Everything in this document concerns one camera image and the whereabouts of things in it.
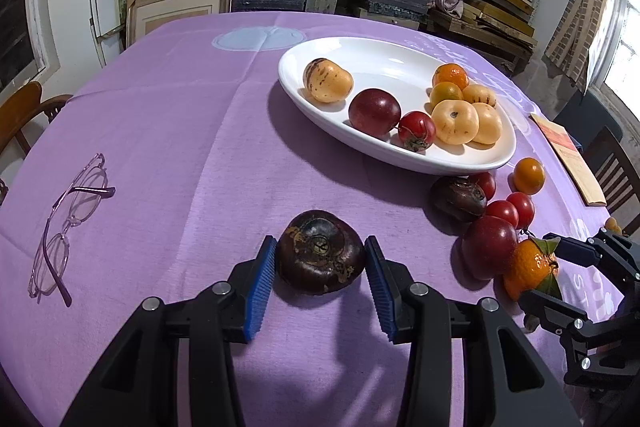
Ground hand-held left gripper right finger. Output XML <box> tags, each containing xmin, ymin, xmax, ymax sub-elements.
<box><xmin>364</xmin><ymin>235</ymin><xmax>576</xmax><ymax>427</ymax></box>

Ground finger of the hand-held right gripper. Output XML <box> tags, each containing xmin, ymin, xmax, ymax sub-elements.
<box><xmin>519</xmin><ymin>290</ymin><xmax>640</xmax><ymax>390</ymax></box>
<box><xmin>542</xmin><ymin>228</ymin><xmax>640</xmax><ymax>284</ymax></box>

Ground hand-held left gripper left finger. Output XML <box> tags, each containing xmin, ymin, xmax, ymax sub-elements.
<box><xmin>60</xmin><ymin>234</ymin><xmax>278</xmax><ymax>427</ymax></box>

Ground orange mandarin with green leaves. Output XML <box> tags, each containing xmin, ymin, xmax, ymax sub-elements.
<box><xmin>502</xmin><ymin>237</ymin><xmax>563</xmax><ymax>303</ymax></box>

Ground dark purple mangosteen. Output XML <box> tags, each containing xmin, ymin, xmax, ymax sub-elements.
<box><xmin>431</xmin><ymin>176</ymin><xmax>488</xmax><ymax>223</ymax></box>
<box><xmin>275</xmin><ymin>209</ymin><xmax>366</xmax><ymax>296</ymax></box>

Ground round yellow fruit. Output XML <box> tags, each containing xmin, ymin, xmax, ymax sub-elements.
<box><xmin>470</xmin><ymin>102</ymin><xmax>503</xmax><ymax>145</ymax></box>
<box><xmin>431</xmin><ymin>99</ymin><xmax>480</xmax><ymax>145</ymax></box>

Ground red tomato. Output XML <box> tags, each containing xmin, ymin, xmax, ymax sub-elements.
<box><xmin>485</xmin><ymin>199</ymin><xmax>520</xmax><ymax>228</ymax></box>
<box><xmin>397</xmin><ymin>111</ymin><xmax>437</xmax><ymax>152</ymax></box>
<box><xmin>467</xmin><ymin>172</ymin><xmax>497</xmax><ymax>200</ymax></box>
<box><xmin>506</xmin><ymin>192</ymin><xmax>536</xmax><ymax>230</ymax></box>

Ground dark red plum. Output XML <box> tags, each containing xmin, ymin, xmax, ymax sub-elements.
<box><xmin>348</xmin><ymin>88</ymin><xmax>402</xmax><ymax>138</ymax></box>
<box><xmin>461</xmin><ymin>215</ymin><xmax>519</xmax><ymax>282</ymax></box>

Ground small yellow striped fruit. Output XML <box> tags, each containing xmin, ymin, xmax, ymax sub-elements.
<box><xmin>461</xmin><ymin>84</ymin><xmax>498</xmax><ymax>108</ymax></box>

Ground small orange yellow fruit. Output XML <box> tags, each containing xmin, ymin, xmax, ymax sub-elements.
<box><xmin>429</xmin><ymin>82</ymin><xmax>464</xmax><ymax>108</ymax></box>

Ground large yellow striped pepino melon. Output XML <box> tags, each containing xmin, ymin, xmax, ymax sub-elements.
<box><xmin>303</xmin><ymin>58</ymin><xmax>354</xmax><ymax>104</ymax></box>

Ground white oval plate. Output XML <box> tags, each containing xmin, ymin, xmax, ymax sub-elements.
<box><xmin>278</xmin><ymin>37</ymin><xmax>517</xmax><ymax>175</ymax></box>

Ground dark wooden chair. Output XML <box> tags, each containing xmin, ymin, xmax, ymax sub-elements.
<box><xmin>580</xmin><ymin>126</ymin><xmax>640</xmax><ymax>222</ymax></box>

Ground orange tomato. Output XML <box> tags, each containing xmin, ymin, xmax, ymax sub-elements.
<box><xmin>511</xmin><ymin>157</ymin><xmax>547</xmax><ymax>196</ymax></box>

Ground dark grey chair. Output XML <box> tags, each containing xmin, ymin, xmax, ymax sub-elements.
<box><xmin>552</xmin><ymin>93</ymin><xmax>619</xmax><ymax>145</ymax></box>

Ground thin-framed eyeglasses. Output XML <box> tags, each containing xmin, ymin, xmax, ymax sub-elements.
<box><xmin>27</xmin><ymin>153</ymin><xmax>117</xmax><ymax>308</ymax></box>

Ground bright window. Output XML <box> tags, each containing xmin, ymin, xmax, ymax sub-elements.
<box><xmin>597</xmin><ymin>0</ymin><xmax>640</xmax><ymax>108</ymax></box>

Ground brick patterned curtain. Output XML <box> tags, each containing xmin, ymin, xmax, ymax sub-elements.
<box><xmin>543</xmin><ymin>0</ymin><xmax>624</xmax><ymax>96</ymax></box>

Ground framed picture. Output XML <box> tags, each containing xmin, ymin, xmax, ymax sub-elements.
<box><xmin>124</xmin><ymin>0</ymin><xmax>237</xmax><ymax>48</ymax></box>

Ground light wooden chair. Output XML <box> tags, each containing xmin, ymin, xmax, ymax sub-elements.
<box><xmin>0</xmin><ymin>81</ymin><xmax>74</xmax><ymax>204</ymax></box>

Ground white framed window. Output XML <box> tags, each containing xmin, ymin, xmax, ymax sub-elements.
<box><xmin>0</xmin><ymin>0</ymin><xmax>62</xmax><ymax>90</ymax></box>

